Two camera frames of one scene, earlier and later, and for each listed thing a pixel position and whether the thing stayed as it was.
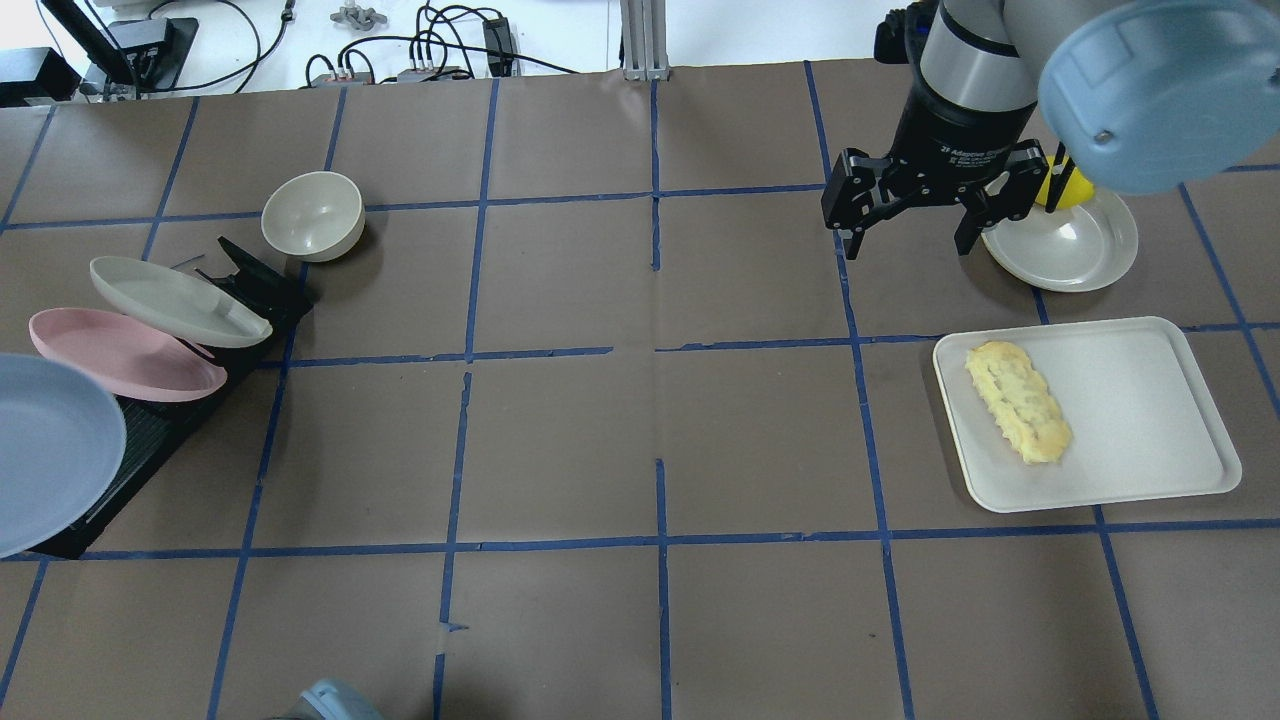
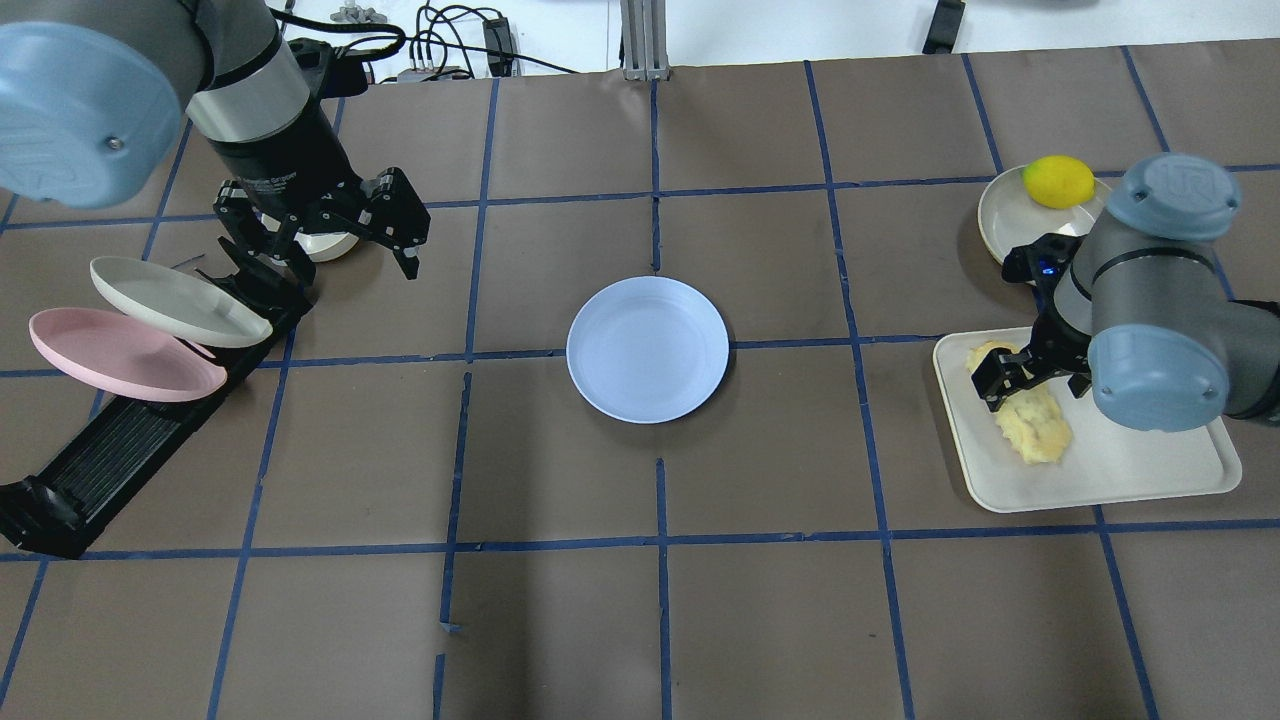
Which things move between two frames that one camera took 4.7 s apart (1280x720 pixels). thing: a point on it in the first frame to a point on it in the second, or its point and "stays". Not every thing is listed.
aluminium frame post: (643, 40) stays
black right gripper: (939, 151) to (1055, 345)
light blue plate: (62, 450) to (647, 349)
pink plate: (138, 361) stays
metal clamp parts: (358, 18) stays
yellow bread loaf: (1020, 400) stays
